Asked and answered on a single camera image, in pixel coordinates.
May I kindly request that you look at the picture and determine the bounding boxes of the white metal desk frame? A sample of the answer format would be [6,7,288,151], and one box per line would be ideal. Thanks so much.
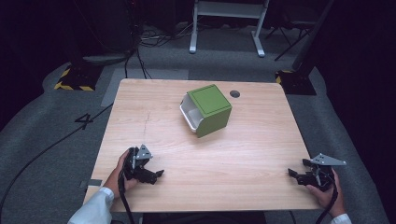
[189,0,271,59]

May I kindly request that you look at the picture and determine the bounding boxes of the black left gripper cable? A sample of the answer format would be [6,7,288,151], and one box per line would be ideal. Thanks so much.
[117,171,136,224]

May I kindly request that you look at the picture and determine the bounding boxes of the person's right hand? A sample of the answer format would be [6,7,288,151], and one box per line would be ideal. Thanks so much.
[305,168,347,218]

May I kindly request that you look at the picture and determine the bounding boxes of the dark slanted stand pole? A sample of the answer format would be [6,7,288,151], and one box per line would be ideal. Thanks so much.
[291,0,336,73]

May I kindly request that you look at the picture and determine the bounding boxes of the white plastic drawer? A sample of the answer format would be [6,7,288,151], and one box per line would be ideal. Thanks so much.
[179,93,205,133]

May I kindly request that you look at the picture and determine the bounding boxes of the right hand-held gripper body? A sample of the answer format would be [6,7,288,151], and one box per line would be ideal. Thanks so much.
[296,153,347,192]

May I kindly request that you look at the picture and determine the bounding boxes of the green drawer cabinet box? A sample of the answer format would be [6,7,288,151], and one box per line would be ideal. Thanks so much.
[186,83,233,139]

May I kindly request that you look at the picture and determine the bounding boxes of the person's left hand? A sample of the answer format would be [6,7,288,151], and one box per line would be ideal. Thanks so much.
[103,148,138,198]

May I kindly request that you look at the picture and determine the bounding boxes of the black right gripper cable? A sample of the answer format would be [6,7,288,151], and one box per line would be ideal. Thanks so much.
[315,174,340,224]

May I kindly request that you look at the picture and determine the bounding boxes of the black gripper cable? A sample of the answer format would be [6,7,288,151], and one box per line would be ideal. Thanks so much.
[315,174,340,224]
[117,171,136,224]

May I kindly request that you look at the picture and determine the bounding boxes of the bundle of floor cables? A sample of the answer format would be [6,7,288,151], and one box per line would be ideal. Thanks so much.
[124,21,200,80]

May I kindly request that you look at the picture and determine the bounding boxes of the long black floor cable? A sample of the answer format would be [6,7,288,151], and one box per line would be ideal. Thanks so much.
[0,103,114,218]

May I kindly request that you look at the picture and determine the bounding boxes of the black stand base hazard stripes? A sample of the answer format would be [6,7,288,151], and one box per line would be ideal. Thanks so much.
[275,69,318,96]
[53,63,104,92]

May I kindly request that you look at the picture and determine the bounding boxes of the black tripod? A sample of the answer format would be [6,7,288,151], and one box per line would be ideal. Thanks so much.
[265,18,316,62]

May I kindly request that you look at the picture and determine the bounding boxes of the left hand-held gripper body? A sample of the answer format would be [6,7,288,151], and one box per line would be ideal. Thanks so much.
[123,144,154,181]

